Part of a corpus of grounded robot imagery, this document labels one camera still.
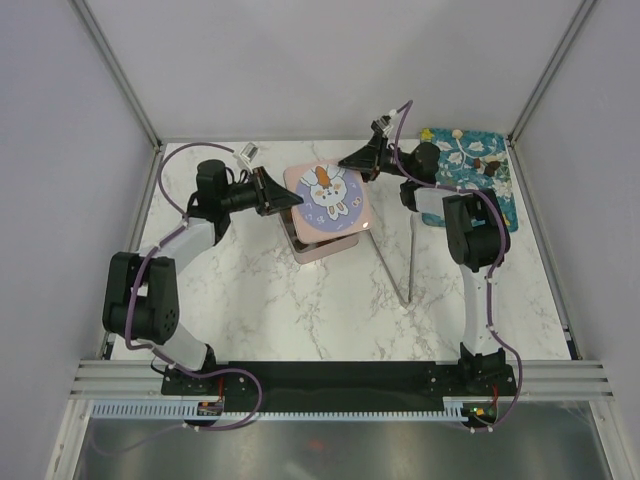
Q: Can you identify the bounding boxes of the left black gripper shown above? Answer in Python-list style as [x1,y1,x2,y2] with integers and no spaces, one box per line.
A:
[220,167,302,217]

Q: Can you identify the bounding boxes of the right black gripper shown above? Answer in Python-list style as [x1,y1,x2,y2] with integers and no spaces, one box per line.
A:
[335,131,414,184]

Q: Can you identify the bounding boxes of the tin lid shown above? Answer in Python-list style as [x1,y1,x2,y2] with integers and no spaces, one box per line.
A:
[283,160,374,244]

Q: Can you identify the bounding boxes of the metal tongs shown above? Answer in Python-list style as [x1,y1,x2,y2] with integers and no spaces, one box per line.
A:
[369,214,416,310]

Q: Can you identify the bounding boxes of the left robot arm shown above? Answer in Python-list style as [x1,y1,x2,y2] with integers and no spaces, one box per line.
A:
[102,160,303,394]

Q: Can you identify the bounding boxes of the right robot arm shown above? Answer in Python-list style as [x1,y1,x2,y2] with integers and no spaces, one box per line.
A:
[338,133,510,395]

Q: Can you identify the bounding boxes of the pink chocolate tin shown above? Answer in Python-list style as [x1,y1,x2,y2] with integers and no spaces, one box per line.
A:
[280,211,359,265]

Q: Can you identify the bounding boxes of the blue floral tray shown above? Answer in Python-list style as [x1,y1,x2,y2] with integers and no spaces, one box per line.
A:
[420,128,519,233]

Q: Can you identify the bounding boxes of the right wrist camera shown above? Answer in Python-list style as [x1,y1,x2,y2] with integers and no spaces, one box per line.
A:
[371,111,395,137]

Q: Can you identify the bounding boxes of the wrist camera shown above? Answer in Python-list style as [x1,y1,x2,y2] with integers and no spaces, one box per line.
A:
[371,111,395,137]
[234,142,259,171]

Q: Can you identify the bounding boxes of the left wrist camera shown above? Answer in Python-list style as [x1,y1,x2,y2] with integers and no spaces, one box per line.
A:
[234,142,259,171]

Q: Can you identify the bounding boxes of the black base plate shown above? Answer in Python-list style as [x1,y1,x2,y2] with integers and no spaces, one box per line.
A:
[161,361,516,412]

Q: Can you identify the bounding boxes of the white cable duct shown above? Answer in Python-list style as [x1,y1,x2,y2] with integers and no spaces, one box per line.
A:
[90,400,468,422]

